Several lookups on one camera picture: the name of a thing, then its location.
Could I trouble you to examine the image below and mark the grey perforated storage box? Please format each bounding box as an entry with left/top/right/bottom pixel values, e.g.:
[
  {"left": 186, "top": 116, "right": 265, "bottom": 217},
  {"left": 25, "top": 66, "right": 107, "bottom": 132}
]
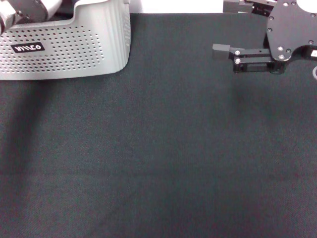
[{"left": 0, "top": 0, "right": 132, "bottom": 81}]

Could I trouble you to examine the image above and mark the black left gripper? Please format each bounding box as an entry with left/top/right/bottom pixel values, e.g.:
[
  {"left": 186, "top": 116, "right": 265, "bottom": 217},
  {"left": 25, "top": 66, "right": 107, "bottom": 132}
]
[{"left": 13, "top": 0, "right": 50, "bottom": 25}]

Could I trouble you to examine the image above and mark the black tablecloth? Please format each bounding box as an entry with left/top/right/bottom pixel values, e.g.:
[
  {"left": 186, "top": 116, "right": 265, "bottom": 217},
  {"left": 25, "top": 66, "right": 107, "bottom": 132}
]
[{"left": 0, "top": 12, "right": 317, "bottom": 238}]

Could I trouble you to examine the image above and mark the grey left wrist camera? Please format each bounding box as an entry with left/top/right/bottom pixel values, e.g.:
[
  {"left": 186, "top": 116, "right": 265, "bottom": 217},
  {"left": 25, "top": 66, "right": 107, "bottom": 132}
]
[{"left": 41, "top": 0, "right": 63, "bottom": 18}]

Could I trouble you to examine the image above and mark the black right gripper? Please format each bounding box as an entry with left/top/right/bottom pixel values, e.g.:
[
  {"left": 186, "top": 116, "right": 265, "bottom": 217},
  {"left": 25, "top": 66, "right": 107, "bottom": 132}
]
[{"left": 212, "top": 0, "right": 317, "bottom": 74}]

